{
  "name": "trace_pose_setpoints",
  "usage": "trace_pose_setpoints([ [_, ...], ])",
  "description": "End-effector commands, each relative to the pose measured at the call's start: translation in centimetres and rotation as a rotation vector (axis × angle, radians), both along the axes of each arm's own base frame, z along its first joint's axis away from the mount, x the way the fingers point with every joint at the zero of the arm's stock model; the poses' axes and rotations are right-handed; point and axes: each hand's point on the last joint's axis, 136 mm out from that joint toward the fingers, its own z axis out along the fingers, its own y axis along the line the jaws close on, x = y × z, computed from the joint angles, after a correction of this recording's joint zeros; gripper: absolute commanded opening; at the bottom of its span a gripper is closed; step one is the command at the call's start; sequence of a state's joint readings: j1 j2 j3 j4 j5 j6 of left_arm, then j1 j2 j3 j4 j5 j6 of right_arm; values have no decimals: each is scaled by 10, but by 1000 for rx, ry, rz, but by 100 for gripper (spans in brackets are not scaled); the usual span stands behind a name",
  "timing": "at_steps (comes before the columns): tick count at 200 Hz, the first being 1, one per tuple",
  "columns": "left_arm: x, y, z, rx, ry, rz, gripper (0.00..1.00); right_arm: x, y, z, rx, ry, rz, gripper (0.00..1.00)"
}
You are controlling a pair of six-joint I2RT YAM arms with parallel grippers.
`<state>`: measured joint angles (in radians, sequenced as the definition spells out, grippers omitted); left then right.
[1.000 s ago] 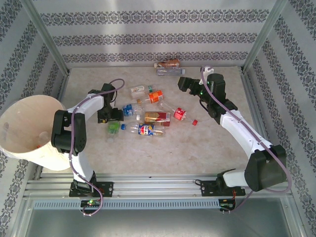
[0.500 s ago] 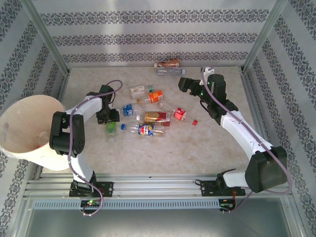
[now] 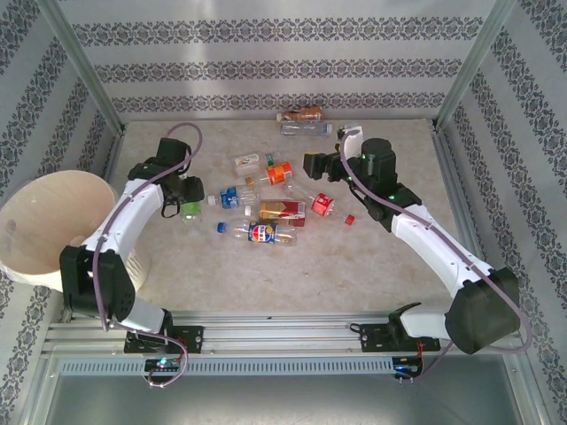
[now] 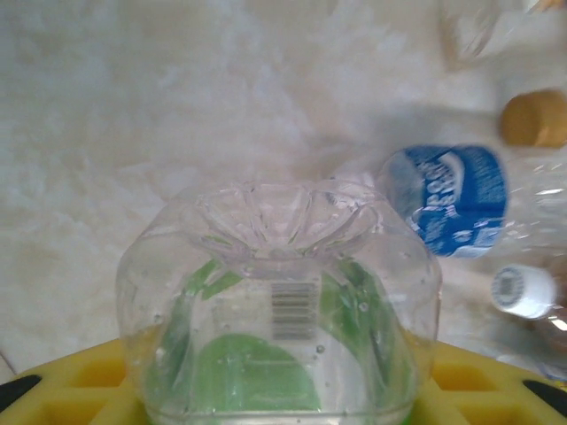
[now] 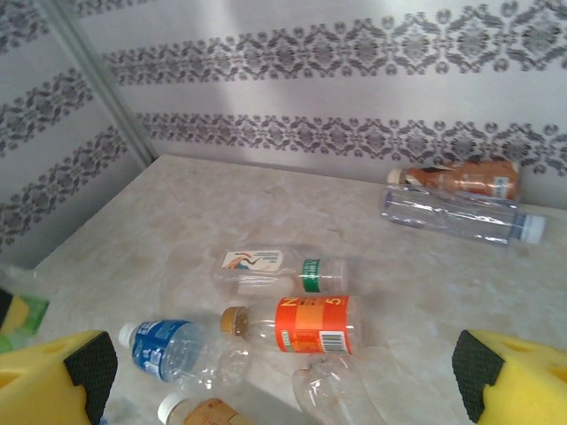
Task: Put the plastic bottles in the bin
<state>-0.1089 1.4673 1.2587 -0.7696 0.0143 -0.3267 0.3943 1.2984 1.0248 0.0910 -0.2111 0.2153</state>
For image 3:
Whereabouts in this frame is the brown tea bottle white cap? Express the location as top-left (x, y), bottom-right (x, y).
top-left (276, 104), bottom-right (323, 123)

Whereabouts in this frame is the blue label bottle white cap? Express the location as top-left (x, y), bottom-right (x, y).
top-left (207, 185), bottom-right (260, 209)

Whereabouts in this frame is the red gold label bottle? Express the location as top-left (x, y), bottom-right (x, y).
top-left (245, 199), bottom-right (307, 228)

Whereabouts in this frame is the aluminium frame post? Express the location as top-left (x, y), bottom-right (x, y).
top-left (37, 0), bottom-right (128, 134)
top-left (432, 0), bottom-right (517, 132)

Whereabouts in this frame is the orange label bottle brown cap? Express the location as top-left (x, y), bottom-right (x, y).
top-left (245, 161), bottom-right (294, 186)

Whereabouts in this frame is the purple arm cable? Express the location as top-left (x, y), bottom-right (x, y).
top-left (338, 131), bottom-right (532, 384)
top-left (90, 122), bottom-right (205, 390)

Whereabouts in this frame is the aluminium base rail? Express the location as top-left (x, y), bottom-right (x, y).
top-left (42, 311), bottom-right (522, 358)

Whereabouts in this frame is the grey slotted cable duct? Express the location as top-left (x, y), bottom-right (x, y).
top-left (59, 357), bottom-right (396, 377)

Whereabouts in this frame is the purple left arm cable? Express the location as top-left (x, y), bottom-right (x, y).
top-left (90, 122), bottom-right (205, 390)

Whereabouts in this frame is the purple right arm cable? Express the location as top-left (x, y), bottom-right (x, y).
top-left (338, 131), bottom-right (532, 384)

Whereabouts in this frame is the white plastic bin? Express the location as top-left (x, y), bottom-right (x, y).
top-left (0, 170), bottom-right (152, 296)

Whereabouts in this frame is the blue yellow label bottle blue cap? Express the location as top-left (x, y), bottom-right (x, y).
top-left (215, 220), bottom-right (298, 248)

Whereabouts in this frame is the aluminium side rail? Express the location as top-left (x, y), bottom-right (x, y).
top-left (104, 126), bottom-right (129, 187)
top-left (431, 127), bottom-right (491, 271)

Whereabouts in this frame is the small white label bottle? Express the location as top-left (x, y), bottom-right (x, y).
top-left (233, 152), bottom-right (262, 178)

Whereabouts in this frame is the red label bottle red cap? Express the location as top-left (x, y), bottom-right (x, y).
top-left (283, 183), bottom-right (356, 226)

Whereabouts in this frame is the clear bottle silver label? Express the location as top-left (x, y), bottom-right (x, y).
top-left (279, 121), bottom-right (334, 137)

